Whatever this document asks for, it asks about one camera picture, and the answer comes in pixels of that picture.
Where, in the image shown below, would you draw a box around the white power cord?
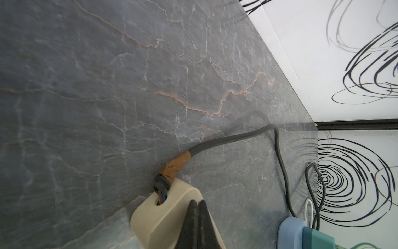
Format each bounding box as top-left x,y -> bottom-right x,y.
303,198 -> 315,228

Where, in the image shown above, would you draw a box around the black power cord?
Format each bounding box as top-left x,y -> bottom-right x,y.
153,123 -> 326,231

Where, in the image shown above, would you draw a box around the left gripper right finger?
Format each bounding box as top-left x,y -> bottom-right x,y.
199,200 -> 221,249

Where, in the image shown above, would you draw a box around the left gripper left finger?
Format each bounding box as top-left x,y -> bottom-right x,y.
175,200 -> 201,249

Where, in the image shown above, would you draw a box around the green charger adapter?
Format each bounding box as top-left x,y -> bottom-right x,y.
303,227 -> 336,249

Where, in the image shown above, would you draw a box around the beige power strip red sockets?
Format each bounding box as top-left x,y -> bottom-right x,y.
130,179 -> 225,249

